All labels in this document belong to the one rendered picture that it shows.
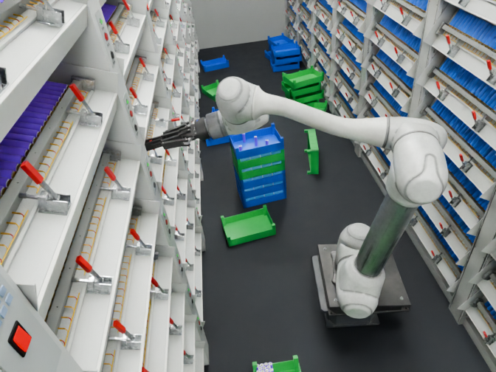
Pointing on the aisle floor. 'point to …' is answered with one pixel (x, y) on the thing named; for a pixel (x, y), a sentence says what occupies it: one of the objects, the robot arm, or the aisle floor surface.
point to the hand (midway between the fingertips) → (152, 143)
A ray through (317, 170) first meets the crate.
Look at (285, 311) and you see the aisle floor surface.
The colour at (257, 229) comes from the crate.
